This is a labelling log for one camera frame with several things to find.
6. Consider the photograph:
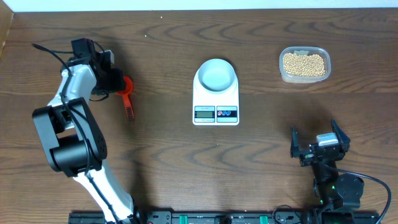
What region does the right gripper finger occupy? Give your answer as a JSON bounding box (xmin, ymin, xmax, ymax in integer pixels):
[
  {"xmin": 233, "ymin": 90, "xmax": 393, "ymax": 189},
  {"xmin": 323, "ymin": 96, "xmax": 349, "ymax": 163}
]
[
  {"xmin": 331, "ymin": 119, "xmax": 351, "ymax": 152},
  {"xmin": 290, "ymin": 127, "xmax": 300, "ymax": 157}
]

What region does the red plastic measuring scoop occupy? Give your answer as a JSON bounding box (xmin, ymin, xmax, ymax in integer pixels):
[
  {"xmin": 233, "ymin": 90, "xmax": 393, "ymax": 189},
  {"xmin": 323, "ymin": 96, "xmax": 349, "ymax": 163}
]
[{"xmin": 117, "ymin": 76, "xmax": 134, "ymax": 121}]

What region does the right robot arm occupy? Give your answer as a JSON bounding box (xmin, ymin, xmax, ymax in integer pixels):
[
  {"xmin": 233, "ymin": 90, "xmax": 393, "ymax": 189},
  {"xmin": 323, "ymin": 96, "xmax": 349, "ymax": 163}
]
[{"xmin": 290, "ymin": 120, "xmax": 364, "ymax": 224}]

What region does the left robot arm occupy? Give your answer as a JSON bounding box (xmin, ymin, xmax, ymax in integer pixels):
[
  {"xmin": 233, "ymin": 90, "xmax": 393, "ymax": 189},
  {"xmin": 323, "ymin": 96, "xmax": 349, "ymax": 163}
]
[{"xmin": 32, "ymin": 50, "xmax": 146, "ymax": 223}]

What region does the white digital kitchen scale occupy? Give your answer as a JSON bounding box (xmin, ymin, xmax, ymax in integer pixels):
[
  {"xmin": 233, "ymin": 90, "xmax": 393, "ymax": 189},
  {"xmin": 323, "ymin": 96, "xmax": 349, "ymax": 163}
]
[{"xmin": 192, "ymin": 71, "xmax": 240, "ymax": 126}]

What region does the grey round bowl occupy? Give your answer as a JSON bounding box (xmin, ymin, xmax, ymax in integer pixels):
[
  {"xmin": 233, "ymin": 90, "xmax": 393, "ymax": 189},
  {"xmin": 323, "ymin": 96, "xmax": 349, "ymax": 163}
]
[{"xmin": 198, "ymin": 58, "xmax": 238, "ymax": 92}]

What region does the pile of soybeans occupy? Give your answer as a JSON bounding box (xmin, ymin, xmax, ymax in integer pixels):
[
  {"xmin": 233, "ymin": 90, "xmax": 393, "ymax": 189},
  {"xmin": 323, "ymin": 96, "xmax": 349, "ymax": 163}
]
[{"xmin": 282, "ymin": 53, "xmax": 326, "ymax": 77}]

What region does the clear plastic bean container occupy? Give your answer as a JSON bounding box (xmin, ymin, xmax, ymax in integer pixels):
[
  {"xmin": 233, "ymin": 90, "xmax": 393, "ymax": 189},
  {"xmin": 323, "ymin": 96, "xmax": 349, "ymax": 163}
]
[{"xmin": 279, "ymin": 47, "xmax": 331, "ymax": 84}]

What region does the left black cable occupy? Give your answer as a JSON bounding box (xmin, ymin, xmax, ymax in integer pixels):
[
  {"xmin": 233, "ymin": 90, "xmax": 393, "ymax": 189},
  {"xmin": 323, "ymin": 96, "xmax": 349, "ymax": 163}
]
[{"xmin": 32, "ymin": 42, "xmax": 122, "ymax": 223}]

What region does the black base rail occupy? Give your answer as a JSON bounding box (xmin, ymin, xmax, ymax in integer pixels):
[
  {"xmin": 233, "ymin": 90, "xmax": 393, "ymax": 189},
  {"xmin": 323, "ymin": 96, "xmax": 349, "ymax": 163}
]
[{"xmin": 68, "ymin": 210, "xmax": 381, "ymax": 224}]

